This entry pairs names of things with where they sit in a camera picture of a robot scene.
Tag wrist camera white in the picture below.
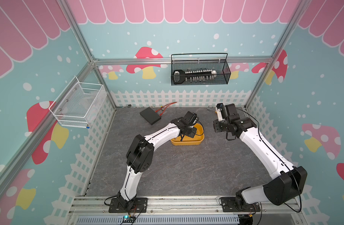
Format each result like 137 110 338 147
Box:
215 103 240 122
183 111 197 127

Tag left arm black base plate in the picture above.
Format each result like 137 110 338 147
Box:
108 198 148 213

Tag green circuit board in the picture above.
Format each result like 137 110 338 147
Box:
122 215 136 224

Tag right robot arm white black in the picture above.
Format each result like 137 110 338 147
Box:
213 118 308 206

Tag black flat box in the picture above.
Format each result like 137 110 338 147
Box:
140 107 161 125

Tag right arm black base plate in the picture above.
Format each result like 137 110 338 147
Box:
219 197 261 214

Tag yellow plastic storage box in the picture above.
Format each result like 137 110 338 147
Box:
171 123 205 146

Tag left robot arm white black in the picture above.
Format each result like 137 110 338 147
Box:
116 117 198 212

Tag red handled pliers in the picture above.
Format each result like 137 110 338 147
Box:
155 102 177 116

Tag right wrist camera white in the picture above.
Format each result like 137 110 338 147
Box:
215 103 240 122

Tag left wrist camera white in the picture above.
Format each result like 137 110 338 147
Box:
183 111 197 127

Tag black socket bit holder set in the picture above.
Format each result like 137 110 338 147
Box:
171 69 217 85

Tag aluminium front rail frame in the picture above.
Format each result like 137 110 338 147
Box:
65 196 308 225

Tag black wire mesh basket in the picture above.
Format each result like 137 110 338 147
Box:
171 53 231 86

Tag white wire mesh basket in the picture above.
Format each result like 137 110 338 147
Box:
49 77 107 128

